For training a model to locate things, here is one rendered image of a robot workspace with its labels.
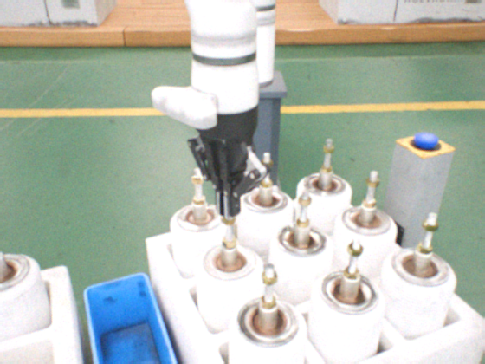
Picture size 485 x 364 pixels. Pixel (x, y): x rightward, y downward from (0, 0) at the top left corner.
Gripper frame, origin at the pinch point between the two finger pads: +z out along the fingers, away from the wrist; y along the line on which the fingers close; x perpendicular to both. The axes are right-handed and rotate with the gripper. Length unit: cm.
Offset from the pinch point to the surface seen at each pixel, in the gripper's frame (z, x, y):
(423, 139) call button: 2.4, -39.7, -6.8
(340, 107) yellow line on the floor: 36, -108, 55
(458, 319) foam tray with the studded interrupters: 18.1, -21.3, -24.9
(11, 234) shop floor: 35, 11, 65
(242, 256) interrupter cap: 9.9, -2.0, -0.7
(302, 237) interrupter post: 8.8, -10.2, -4.8
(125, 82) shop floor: 35, -65, 135
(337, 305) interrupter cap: 9.9, -4.0, -15.5
